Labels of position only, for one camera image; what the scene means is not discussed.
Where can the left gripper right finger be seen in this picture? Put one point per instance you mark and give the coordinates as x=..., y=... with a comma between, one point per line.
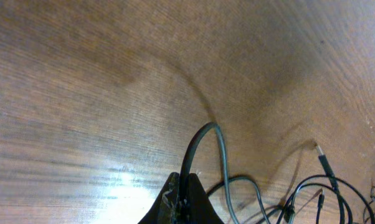
x=199, y=209

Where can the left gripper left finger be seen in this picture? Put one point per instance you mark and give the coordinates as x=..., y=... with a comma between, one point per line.
x=163, y=211

